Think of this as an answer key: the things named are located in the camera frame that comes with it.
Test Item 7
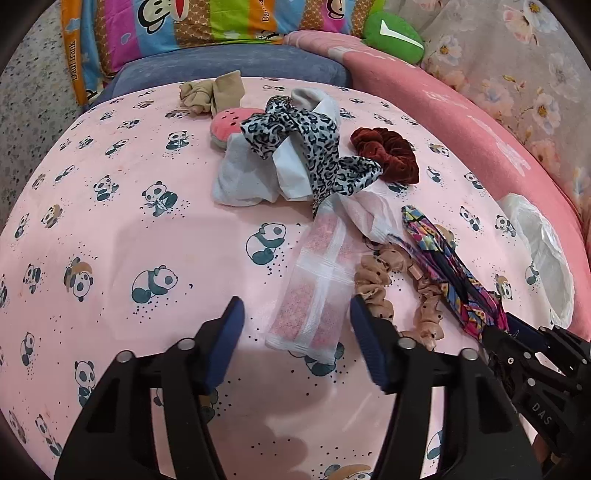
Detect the beige stocking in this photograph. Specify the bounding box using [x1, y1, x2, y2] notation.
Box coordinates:
[179, 70, 243, 115]

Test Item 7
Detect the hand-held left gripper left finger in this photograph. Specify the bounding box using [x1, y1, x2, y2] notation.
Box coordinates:
[54, 295, 245, 480]

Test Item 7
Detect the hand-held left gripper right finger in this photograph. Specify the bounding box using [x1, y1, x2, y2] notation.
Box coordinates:
[349, 295, 543, 480]

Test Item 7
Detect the white tissue cloth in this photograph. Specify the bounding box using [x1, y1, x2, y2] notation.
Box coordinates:
[342, 185, 402, 243]

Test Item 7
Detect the leopard print scarf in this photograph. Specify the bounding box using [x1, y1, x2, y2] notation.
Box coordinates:
[240, 96, 384, 217]

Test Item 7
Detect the striped monkey print pillow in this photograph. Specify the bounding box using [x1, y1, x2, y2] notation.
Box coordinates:
[60, 0, 389, 109]

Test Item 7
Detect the white lined trash bin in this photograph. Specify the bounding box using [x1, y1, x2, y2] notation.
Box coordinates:
[499, 193, 575, 328]

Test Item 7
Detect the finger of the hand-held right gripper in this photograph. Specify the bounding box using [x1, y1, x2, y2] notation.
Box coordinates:
[480, 314, 550, 398]
[536, 324, 591, 384]

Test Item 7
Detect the grey floral cloth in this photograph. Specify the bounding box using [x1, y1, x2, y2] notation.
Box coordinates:
[383, 0, 591, 217]

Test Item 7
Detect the green cushion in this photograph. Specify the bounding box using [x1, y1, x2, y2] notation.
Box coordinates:
[361, 11, 426, 65]

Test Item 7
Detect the pink panda print sheet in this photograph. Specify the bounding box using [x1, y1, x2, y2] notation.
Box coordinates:
[0, 76, 591, 480]

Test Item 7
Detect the maroon velvet scrunchie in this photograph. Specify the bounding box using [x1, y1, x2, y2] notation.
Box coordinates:
[349, 128, 420, 184]

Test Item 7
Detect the blue cushion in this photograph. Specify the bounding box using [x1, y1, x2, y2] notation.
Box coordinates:
[88, 44, 354, 109]

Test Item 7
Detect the pink white gauze pad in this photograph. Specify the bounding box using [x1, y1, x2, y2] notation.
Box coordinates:
[264, 203, 356, 363]

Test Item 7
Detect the watermelon plush toy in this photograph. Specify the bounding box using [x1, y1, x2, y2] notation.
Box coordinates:
[211, 107, 264, 151]

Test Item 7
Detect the colourful patterned headband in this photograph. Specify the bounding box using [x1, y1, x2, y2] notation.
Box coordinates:
[401, 205, 509, 342]

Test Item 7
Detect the beige dotted scrunchie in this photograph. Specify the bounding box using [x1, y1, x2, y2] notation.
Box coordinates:
[355, 244, 446, 352]

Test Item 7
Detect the pink blanket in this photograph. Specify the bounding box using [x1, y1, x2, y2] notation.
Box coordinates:
[284, 30, 591, 250]

